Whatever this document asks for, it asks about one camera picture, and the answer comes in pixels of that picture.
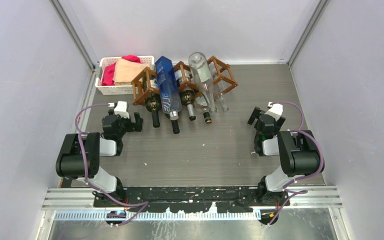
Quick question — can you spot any dark wine bottle black neck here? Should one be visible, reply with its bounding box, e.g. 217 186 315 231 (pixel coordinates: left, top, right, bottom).
165 112 180 134

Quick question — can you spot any small clear glass bottle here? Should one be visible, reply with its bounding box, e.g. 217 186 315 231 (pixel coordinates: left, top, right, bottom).
209 63 229 112

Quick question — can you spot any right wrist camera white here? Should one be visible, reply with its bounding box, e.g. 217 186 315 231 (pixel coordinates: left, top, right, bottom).
264 102 283 121

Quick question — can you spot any white plastic basket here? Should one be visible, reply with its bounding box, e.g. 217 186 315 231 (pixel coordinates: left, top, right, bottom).
95 55 155 95

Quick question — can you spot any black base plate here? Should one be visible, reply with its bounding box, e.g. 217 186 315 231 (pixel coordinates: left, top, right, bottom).
92 186 288 214

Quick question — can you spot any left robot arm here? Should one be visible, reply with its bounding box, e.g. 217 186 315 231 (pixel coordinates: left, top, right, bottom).
55 109 144 207

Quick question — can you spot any red cloth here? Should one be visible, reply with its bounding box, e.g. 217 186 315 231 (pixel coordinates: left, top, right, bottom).
101 55 141 86

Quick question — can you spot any dark wine bottle silver cap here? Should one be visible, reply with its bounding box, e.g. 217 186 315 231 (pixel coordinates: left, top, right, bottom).
174 69 196 121

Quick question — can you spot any dark green wine bottle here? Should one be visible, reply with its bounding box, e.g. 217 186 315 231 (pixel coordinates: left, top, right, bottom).
142 75 161 128

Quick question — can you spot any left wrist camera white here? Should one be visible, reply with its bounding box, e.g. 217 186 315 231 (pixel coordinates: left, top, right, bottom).
108 101 130 119

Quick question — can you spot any clear bottle gold black cap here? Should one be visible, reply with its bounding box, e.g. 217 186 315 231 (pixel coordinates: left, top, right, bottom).
194 96 212 125

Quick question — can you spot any blue square glass bottle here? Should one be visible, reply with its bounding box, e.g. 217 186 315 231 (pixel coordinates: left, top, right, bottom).
155 56 182 121

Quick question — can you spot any beige folded cloth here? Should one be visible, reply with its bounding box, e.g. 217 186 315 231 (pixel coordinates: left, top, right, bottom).
113 58 152 86

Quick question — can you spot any brown wooden wine rack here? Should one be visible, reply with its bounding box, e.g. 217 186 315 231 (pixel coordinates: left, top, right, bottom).
131 55 238 106

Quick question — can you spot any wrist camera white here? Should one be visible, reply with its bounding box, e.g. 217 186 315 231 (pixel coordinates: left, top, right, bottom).
108 101 130 119
264 102 283 121

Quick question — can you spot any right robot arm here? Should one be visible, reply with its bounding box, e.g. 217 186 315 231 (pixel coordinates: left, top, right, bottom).
247 103 324 206

